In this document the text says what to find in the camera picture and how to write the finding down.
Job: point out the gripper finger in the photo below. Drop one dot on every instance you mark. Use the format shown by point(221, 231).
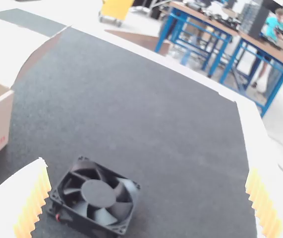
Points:
point(275, 205)
point(12, 198)

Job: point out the black square fan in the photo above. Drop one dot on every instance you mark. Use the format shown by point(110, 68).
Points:
point(97, 193)

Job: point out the black mat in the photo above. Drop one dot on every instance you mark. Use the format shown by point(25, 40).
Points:
point(131, 111)

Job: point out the blue workbench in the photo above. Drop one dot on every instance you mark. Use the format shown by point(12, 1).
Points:
point(262, 47)
point(195, 23)

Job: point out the person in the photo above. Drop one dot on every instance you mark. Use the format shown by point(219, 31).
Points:
point(272, 24)

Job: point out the flat cardboard sheet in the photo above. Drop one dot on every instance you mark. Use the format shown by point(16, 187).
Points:
point(141, 37)

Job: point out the yellow cart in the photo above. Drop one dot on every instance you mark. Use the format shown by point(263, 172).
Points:
point(114, 10)

